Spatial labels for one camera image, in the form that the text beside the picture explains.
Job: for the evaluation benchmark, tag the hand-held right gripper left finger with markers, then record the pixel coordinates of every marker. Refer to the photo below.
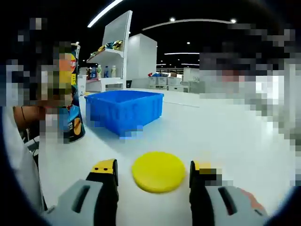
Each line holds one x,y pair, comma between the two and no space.
98,202

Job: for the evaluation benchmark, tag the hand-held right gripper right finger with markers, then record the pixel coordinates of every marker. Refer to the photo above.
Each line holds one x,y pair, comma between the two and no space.
202,207

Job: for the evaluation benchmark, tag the yellow chip container lid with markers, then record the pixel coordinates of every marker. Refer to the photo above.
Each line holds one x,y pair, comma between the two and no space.
158,171

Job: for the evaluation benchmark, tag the dark printed chip container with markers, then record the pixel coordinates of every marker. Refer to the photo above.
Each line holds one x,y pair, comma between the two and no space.
76,122

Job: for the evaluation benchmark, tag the blue plastic box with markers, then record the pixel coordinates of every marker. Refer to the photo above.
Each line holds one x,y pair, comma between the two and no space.
122,113

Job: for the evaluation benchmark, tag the person's right hand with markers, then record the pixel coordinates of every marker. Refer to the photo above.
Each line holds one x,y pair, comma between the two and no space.
255,201

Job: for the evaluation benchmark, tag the white table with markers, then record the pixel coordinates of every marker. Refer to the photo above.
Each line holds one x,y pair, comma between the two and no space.
211,141

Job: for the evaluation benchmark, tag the person in white shirt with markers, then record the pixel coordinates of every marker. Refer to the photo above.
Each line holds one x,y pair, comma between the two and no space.
18,153

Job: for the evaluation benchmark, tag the white storage crate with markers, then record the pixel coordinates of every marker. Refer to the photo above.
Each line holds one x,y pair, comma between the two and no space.
174,81
162,81
153,81

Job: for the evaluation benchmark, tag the blue bottle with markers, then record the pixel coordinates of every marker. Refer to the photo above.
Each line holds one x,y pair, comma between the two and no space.
106,71

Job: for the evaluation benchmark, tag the green and white bottle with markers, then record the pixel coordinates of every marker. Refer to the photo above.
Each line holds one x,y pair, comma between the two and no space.
99,71

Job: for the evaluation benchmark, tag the pale bottle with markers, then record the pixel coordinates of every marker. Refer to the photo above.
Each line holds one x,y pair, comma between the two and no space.
113,71

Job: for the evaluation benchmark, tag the white pillar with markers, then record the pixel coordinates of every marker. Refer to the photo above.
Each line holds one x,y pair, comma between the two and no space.
143,56

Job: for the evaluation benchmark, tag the pile of snack packets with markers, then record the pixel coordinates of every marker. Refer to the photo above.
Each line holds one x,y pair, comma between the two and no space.
113,44

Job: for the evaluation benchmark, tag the white display shelf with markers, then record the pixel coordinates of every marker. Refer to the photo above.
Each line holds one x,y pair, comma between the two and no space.
115,30

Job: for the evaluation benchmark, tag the ceiling light strip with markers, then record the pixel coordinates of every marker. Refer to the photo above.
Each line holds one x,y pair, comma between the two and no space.
103,13

